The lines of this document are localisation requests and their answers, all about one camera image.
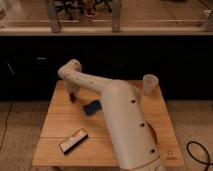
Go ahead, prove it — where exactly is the black and white box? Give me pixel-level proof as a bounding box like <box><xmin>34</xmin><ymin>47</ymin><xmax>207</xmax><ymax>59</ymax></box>
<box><xmin>59</xmin><ymin>128</ymin><xmax>88</xmax><ymax>154</ymax></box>

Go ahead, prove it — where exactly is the clear plastic cup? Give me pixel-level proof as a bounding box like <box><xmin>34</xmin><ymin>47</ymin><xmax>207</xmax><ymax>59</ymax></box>
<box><xmin>143</xmin><ymin>74</ymin><xmax>158</xmax><ymax>95</ymax></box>

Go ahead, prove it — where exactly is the translucent yellowish gripper finger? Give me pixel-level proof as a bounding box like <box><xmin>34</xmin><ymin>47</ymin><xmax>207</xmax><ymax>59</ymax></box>
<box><xmin>70</xmin><ymin>92</ymin><xmax>78</xmax><ymax>100</ymax></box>

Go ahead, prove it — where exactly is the blue sponge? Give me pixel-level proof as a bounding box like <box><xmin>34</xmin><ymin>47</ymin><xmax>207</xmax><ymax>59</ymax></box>
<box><xmin>83</xmin><ymin>100</ymin><xmax>102</xmax><ymax>116</ymax></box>

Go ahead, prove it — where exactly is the black office chair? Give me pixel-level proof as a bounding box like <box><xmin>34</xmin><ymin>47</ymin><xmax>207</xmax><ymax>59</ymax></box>
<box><xmin>54</xmin><ymin>0</ymin><xmax>112</xmax><ymax>20</ymax></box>

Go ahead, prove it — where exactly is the orange bowl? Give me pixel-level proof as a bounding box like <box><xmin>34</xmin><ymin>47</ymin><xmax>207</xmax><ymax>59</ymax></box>
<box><xmin>148</xmin><ymin>123</ymin><xmax>158</xmax><ymax>145</ymax></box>

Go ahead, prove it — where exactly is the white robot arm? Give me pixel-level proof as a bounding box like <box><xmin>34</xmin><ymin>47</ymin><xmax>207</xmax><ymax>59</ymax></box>
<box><xmin>58</xmin><ymin>59</ymin><xmax>166</xmax><ymax>171</ymax></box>

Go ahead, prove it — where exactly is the black cable on floor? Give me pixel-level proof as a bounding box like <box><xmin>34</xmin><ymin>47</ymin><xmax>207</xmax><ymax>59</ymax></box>
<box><xmin>186</xmin><ymin>140</ymin><xmax>213</xmax><ymax>171</ymax></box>

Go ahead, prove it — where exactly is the wooden table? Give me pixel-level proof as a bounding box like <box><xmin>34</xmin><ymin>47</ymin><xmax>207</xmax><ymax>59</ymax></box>
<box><xmin>32</xmin><ymin>81</ymin><xmax>184</xmax><ymax>171</ymax></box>

